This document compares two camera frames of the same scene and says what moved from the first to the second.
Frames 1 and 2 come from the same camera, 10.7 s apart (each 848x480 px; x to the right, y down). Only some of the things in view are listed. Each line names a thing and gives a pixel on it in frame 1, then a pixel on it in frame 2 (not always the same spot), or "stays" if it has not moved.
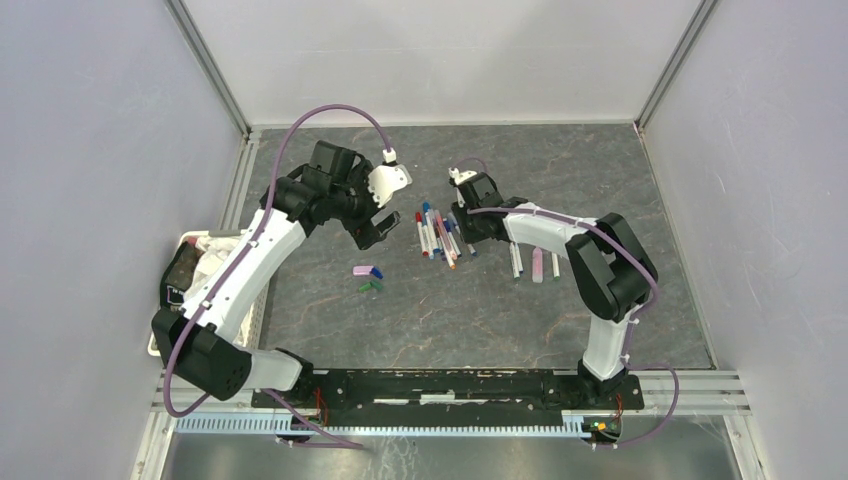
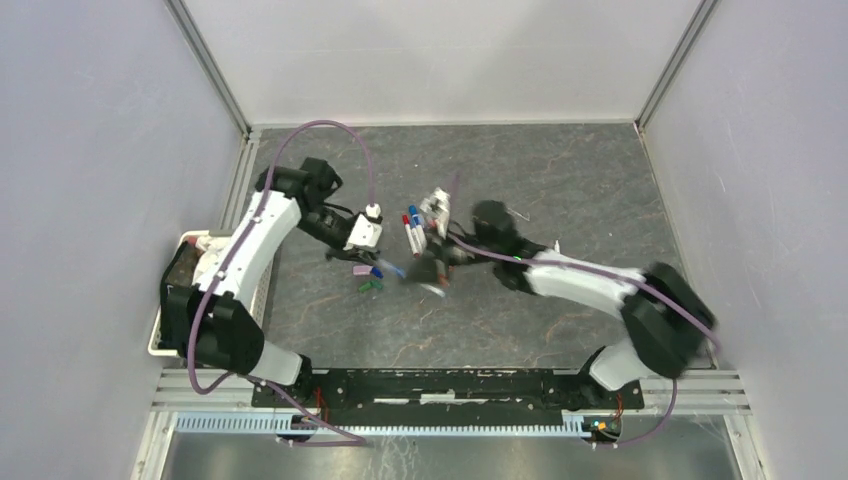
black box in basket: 177,276 stays
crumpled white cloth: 216,250 stays
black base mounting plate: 379,398 stays
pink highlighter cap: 362,270 stays
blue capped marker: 425,230 → 412,211
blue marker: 456,226 → 433,289
